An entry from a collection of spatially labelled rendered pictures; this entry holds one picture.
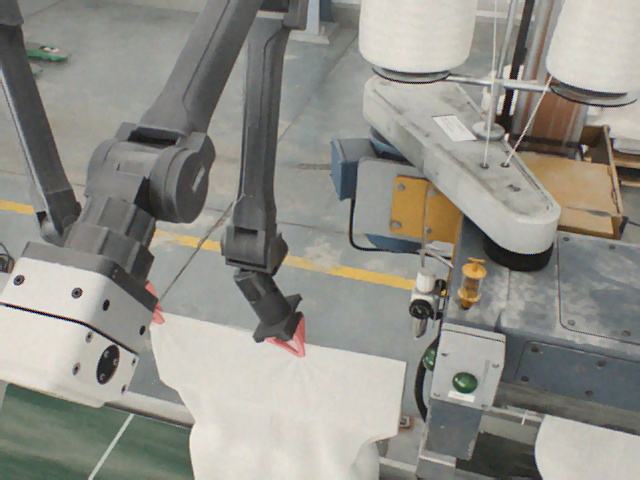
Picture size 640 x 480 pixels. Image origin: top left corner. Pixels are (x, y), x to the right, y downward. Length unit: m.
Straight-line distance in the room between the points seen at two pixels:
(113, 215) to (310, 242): 2.51
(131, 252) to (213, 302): 2.18
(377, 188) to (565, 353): 0.49
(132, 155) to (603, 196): 0.73
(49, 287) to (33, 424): 1.44
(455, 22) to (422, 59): 0.06
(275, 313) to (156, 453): 0.87
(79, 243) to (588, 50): 0.66
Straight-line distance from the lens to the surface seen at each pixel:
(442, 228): 1.14
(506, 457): 1.59
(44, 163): 1.14
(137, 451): 1.84
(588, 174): 1.12
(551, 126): 1.16
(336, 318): 2.66
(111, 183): 0.63
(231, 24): 0.76
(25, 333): 0.56
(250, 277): 1.00
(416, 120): 1.02
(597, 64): 0.89
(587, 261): 0.91
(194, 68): 0.72
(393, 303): 2.75
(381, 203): 1.14
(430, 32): 0.87
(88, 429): 1.92
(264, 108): 0.91
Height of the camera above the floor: 1.85
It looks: 37 degrees down
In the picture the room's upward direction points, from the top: 1 degrees clockwise
